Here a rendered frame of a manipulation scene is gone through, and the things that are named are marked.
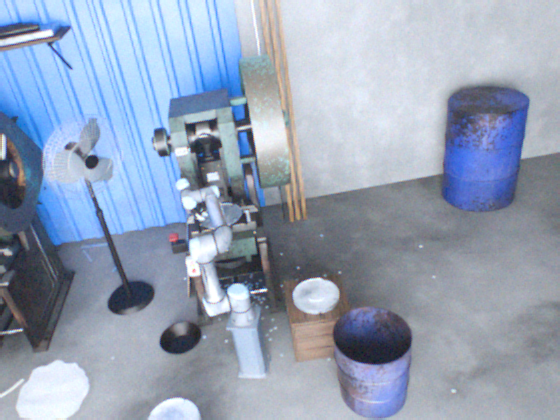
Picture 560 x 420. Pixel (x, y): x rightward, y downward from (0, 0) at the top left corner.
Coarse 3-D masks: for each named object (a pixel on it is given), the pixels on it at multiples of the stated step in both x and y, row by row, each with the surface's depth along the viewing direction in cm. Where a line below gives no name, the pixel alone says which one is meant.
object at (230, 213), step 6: (222, 204) 350; (228, 204) 348; (222, 210) 343; (228, 210) 342; (234, 210) 340; (240, 210) 339; (204, 216) 342; (228, 216) 335; (234, 216) 334; (240, 216) 332; (204, 222) 336; (210, 222) 334; (228, 222) 330; (234, 222) 328; (210, 228) 328
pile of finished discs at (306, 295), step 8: (312, 280) 330; (320, 280) 329; (296, 288) 326; (304, 288) 325; (312, 288) 323; (320, 288) 321; (328, 288) 321; (336, 288) 320; (296, 296) 320; (304, 296) 319; (312, 296) 317; (320, 296) 315; (328, 296) 315; (336, 296) 314; (296, 304) 315; (304, 304) 313; (312, 304) 312; (320, 304) 310; (328, 304) 309; (336, 304) 311; (312, 312) 309; (320, 312) 308
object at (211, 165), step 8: (200, 160) 326; (208, 160) 324; (216, 160) 322; (200, 168) 323; (208, 168) 323; (216, 168) 324; (208, 176) 326; (216, 176) 327; (208, 184) 329; (216, 184) 330; (224, 184) 331; (224, 192) 334
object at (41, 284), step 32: (0, 128) 325; (0, 160) 321; (32, 160) 365; (0, 192) 327; (32, 192) 357; (0, 224) 306; (32, 224) 394; (0, 256) 360; (32, 256) 385; (0, 288) 342; (32, 288) 380; (64, 288) 427; (32, 320) 372
